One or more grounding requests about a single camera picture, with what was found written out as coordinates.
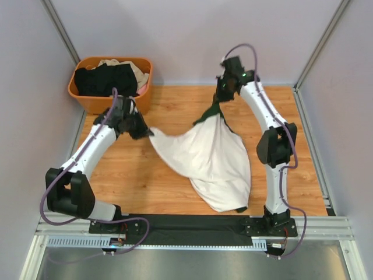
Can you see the right aluminium frame post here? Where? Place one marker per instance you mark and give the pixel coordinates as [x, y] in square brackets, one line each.
[330, 28]

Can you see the left aluminium frame post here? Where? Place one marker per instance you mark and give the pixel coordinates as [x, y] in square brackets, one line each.
[61, 30]

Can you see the aluminium frame post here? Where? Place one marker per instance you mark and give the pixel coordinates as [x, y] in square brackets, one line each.
[61, 30]
[330, 28]

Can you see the black t-shirt in basket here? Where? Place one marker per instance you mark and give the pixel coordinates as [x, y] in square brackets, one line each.
[100, 81]

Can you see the beige t-shirt in basket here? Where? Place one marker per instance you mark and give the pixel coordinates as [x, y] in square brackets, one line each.
[141, 77]

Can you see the white green raglan t-shirt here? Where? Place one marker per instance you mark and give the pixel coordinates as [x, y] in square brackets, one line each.
[213, 157]

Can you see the pink garment in basket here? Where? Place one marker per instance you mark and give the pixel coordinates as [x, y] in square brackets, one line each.
[142, 90]

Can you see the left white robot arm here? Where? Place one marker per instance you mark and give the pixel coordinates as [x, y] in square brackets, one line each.
[68, 190]

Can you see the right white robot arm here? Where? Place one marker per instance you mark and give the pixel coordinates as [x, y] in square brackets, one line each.
[274, 149]

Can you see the black base mat strip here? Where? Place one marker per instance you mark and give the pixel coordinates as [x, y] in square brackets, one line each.
[195, 230]

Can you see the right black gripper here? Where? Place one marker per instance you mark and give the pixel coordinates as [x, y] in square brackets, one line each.
[220, 96]

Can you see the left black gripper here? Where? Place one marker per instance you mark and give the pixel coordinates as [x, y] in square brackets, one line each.
[143, 131]

